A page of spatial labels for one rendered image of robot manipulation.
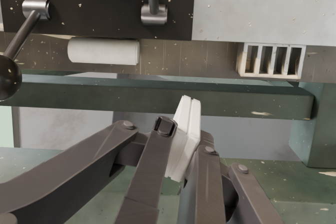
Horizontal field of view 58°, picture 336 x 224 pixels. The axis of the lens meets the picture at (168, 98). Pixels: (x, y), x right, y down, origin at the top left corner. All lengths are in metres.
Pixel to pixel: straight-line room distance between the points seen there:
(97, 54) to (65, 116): 2.55
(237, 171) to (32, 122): 2.70
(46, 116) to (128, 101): 2.40
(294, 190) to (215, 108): 0.15
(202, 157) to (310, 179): 0.34
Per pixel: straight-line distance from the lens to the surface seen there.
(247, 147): 2.04
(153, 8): 0.30
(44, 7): 0.34
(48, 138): 2.97
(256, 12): 0.35
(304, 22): 0.36
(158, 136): 0.16
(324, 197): 0.45
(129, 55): 0.35
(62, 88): 0.47
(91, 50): 0.36
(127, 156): 0.16
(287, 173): 0.49
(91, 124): 3.07
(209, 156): 0.16
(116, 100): 0.45
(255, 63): 0.37
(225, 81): 1.00
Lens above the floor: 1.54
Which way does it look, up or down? 38 degrees down
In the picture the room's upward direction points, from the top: 101 degrees counter-clockwise
